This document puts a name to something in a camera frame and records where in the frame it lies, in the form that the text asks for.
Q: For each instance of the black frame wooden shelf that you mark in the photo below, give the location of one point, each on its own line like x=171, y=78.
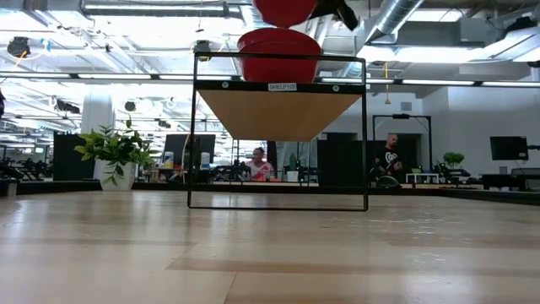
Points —
x=274, y=114

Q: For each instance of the small green plant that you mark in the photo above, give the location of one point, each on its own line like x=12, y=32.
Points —
x=453, y=159

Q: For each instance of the white small table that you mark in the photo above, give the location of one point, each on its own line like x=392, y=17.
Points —
x=422, y=174

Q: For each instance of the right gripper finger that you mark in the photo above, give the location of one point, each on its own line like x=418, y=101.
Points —
x=337, y=10

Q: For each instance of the black desk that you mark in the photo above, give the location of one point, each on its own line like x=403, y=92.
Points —
x=506, y=179

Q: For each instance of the black background rig frame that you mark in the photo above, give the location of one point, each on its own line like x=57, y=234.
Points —
x=401, y=116

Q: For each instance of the green potted plant white pot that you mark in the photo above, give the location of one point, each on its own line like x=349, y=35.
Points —
x=114, y=148

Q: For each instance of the silver ventilation duct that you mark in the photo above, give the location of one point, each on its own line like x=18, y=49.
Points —
x=392, y=17
x=248, y=17

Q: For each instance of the black desk monitor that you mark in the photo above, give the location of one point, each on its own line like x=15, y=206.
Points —
x=179, y=145

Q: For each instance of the white column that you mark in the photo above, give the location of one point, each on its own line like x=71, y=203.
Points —
x=98, y=110

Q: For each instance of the black ceiling device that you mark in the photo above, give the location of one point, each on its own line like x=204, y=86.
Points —
x=19, y=46
x=202, y=45

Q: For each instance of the black partition panel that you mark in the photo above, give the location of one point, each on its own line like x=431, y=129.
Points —
x=69, y=156
x=341, y=160

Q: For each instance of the black wall monitor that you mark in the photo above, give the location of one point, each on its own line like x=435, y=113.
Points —
x=508, y=148

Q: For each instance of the white bottle with label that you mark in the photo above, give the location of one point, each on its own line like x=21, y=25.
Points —
x=169, y=160
x=205, y=160

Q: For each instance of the person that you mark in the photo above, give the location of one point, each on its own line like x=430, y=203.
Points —
x=258, y=164
x=390, y=158

